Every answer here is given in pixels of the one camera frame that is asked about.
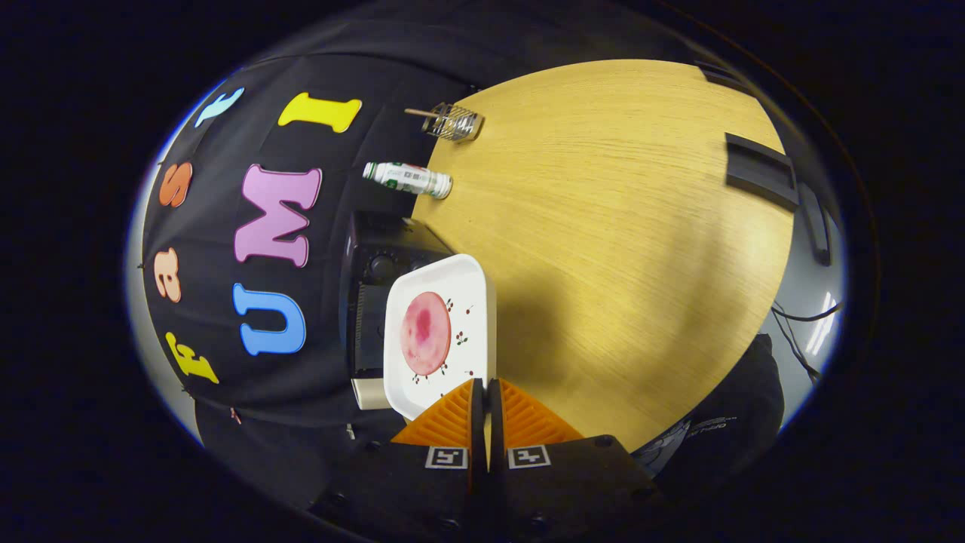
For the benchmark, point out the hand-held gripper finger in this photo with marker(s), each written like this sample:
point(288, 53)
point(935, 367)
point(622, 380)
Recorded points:
point(494, 430)
point(478, 434)

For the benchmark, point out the pink round ham slice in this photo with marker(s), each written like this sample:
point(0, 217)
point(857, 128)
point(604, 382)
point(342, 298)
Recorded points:
point(426, 332)

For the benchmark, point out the white square plate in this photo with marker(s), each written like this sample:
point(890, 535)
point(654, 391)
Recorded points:
point(471, 302)

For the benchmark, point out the black toaster oven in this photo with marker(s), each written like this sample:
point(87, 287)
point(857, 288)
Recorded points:
point(377, 264)

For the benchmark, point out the white bread toaster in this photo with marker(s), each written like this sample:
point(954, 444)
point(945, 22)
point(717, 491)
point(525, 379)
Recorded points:
point(369, 392)

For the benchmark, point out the black printed garment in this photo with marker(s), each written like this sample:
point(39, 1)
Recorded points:
point(739, 407)

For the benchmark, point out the white bottle green label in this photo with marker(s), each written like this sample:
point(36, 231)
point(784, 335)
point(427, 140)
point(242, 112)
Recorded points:
point(407, 179)

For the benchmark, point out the wooden stick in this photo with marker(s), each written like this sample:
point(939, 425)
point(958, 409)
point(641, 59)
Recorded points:
point(418, 112)

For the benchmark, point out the black flat bar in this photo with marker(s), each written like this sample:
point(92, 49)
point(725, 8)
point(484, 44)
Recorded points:
point(761, 170)

